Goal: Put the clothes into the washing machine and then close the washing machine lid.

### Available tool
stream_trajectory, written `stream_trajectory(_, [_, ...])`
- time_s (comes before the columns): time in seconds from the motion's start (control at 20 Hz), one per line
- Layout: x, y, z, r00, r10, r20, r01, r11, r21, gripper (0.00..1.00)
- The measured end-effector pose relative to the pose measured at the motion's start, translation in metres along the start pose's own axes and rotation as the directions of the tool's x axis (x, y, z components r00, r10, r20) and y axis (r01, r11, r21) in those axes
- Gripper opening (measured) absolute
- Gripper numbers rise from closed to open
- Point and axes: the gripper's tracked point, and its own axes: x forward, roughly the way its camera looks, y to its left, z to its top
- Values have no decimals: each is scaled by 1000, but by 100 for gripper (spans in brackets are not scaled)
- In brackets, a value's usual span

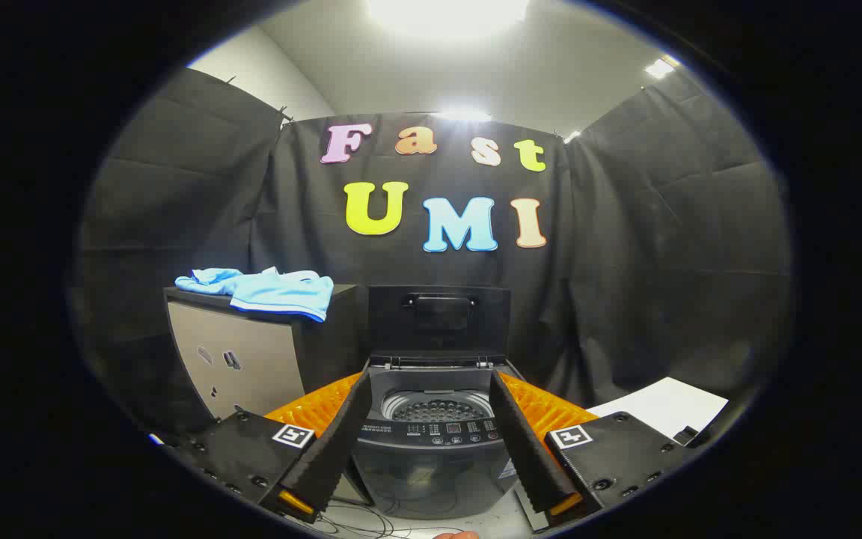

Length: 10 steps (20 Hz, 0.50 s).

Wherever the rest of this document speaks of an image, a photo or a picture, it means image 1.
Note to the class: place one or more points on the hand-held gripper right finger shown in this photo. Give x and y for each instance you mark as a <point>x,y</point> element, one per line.
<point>528,449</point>

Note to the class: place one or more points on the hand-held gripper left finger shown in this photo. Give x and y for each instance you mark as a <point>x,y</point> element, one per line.
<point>330,449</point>

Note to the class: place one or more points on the dark grey washing machine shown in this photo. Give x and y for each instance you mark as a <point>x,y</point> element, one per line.
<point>435,471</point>

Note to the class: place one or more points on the light blue polo shirt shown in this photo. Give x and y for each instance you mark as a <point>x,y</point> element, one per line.
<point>281,293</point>

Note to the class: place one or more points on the grey cabinet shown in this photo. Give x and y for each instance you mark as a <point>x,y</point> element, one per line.
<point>251,359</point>

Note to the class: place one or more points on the black backdrop cloth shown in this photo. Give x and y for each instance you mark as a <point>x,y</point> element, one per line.
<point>625,262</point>

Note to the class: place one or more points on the ceiling light behind backdrop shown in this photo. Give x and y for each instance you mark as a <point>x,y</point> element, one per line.
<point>465,114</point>

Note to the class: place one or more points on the small ceiling light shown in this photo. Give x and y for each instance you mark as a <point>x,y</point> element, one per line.
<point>659,68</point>

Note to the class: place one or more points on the large ceiling light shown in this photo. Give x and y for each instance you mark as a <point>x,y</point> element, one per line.
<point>446,13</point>

